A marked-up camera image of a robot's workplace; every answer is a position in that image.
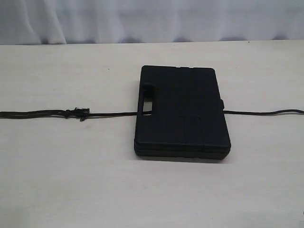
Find white backdrop curtain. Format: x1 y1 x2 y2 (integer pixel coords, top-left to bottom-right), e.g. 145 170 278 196
0 0 304 45

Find black plastic carrying case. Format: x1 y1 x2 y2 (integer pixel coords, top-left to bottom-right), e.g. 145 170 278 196
134 66 231 160

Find black cord with knot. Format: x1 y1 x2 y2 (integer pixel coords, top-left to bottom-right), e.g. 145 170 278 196
0 107 304 122

